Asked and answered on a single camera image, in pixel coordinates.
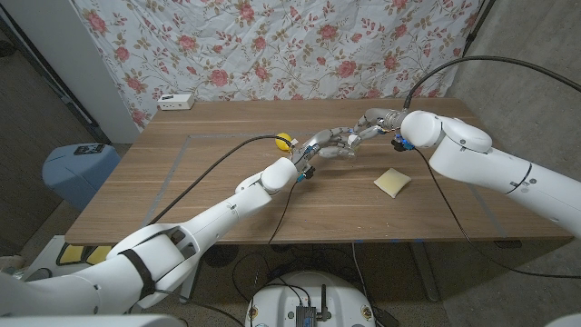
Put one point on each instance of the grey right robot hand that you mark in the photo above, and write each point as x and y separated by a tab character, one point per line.
381	117

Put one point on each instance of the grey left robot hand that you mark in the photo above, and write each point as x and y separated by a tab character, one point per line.
320	137

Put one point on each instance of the clear medicine bottle white cap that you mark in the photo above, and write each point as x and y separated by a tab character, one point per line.
350	153

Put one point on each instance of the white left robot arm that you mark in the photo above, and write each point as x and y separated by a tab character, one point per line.
213	218

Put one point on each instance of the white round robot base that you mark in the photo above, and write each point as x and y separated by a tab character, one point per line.
277	300

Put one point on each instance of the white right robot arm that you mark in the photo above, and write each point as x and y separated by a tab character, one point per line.
481	163

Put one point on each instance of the yellow toy lemon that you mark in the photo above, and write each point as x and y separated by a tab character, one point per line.
281	141

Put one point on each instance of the floral print backdrop cloth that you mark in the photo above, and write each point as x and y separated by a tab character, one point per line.
272	45

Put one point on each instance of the black stand pole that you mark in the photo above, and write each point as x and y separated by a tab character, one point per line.
476	25

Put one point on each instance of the white power strip box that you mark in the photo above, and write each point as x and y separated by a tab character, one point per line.
176	102

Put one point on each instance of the grey table leg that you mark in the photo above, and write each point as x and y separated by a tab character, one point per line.
426	272

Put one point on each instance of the black antenna module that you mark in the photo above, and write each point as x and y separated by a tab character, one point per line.
305	315

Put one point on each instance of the white table leg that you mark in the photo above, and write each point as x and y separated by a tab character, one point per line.
190	290

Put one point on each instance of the black flat device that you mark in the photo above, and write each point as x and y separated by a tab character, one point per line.
89	149

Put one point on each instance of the blue grey bin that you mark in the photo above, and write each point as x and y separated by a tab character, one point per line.
77	177

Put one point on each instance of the yellow black floor sticker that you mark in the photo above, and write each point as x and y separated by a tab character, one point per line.
84	253

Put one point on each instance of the grey white sneaker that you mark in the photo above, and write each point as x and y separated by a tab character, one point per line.
38	274

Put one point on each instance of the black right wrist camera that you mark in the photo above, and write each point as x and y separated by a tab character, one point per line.
401	144

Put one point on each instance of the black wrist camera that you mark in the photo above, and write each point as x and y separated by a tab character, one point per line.
401	144
307	173

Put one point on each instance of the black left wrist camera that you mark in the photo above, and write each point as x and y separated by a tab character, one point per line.
307	173

